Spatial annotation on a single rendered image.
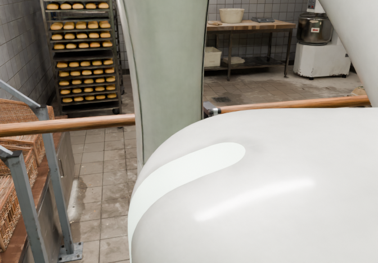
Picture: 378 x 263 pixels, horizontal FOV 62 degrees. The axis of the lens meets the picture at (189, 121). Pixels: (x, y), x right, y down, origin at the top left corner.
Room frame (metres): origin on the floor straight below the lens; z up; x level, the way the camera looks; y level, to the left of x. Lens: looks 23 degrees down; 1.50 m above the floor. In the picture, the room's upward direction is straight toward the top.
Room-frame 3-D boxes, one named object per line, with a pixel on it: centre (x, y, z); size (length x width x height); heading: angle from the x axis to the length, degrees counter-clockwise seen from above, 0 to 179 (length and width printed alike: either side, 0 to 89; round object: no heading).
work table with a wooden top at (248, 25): (5.50, -0.59, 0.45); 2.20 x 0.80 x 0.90; 103
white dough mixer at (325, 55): (5.46, -2.26, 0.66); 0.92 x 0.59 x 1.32; 103
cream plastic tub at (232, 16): (5.61, -0.72, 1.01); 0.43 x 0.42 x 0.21; 103
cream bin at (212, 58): (5.43, -0.32, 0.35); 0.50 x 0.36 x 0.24; 14
